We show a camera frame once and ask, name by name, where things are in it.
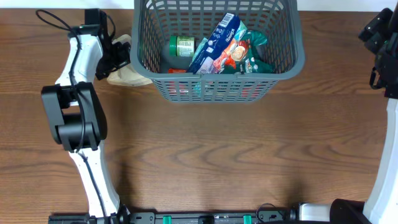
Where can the green capped jar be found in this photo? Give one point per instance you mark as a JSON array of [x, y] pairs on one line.
[[182, 46]]

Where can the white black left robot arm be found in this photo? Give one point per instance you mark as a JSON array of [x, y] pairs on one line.
[[76, 118]]

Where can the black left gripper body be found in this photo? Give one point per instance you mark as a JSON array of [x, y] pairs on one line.
[[118, 58]]

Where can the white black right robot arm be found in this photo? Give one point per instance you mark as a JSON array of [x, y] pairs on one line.
[[381, 206]]

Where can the green Nescafe coffee bag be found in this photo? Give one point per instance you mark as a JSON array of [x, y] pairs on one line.
[[242, 56]]

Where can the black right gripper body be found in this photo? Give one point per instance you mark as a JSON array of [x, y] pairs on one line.
[[382, 70]]

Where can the Kleenex tissue multipack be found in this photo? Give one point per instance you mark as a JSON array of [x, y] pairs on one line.
[[216, 51]]

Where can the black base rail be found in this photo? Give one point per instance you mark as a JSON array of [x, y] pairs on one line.
[[267, 213]]

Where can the grey plastic lattice basket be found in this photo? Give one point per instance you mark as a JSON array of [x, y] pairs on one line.
[[156, 21]]

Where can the mint green packet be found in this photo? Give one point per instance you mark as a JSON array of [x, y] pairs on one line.
[[199, 48]]

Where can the beige paper pouch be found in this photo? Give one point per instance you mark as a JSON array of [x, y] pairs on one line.
[[127, 76]]

